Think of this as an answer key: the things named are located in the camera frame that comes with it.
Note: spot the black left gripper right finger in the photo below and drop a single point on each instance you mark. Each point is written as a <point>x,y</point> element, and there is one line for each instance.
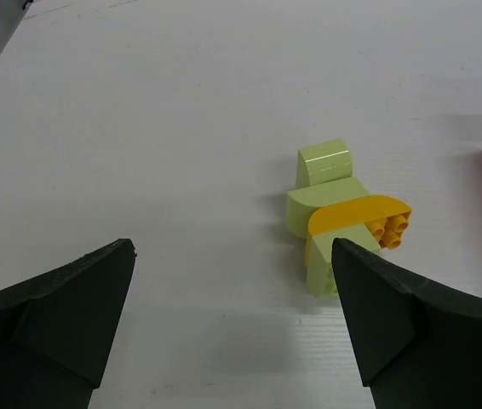
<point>417,343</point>

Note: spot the light green curved lego top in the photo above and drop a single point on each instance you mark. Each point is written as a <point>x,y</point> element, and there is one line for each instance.
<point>323,162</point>

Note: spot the light green curved lego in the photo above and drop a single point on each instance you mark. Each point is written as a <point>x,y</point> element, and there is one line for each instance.
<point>302,202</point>
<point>323,162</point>

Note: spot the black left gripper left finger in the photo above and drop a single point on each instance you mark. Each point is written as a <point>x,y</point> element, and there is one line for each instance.
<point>57,329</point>

